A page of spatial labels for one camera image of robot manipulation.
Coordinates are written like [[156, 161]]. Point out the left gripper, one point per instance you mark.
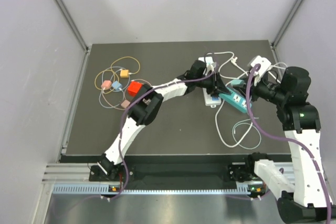
[[217, 86]]

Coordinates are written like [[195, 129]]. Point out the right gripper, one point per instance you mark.
[[253, 93]]

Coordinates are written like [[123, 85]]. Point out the white power strip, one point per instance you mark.
[[209, 100]]

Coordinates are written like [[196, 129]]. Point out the teal usb charger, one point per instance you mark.
[[237, 82]]

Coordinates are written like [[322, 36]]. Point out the teal power strip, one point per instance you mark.
[[235, 99]]

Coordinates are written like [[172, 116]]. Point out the red cube socket adapter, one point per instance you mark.
[[134, 87]]

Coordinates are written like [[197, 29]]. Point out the yellow usb charger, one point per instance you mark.
[[124, 73]]

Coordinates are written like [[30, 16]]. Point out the dusty pink plug adapter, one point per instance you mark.
[[125, 103]]

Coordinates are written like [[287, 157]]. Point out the light blue usb charger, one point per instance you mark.
[[116, 86]]

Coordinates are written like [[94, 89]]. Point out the pink usb charger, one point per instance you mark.
[[106, 85]]

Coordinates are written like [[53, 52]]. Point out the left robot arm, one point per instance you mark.
[[146, 104]]

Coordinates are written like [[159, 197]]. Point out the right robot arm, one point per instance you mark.
[[307, 200]]

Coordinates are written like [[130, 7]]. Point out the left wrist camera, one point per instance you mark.
[[211, 65]]

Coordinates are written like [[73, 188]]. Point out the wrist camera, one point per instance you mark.
[[265, 65], [211, 65]]

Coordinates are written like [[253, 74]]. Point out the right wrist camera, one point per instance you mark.
[[265, 65]]

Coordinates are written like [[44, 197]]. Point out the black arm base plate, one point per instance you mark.
[[160, 173]]

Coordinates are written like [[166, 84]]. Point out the right aluminium frame post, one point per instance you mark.
[[287, 22]]

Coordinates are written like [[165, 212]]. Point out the aluminium frame post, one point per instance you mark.
[[287, 22], [71, 24]]

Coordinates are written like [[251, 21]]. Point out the left aluminium frame post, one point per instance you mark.
[[71, 24]]

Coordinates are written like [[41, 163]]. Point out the aluminium front rail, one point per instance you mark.
[[79, 172]]

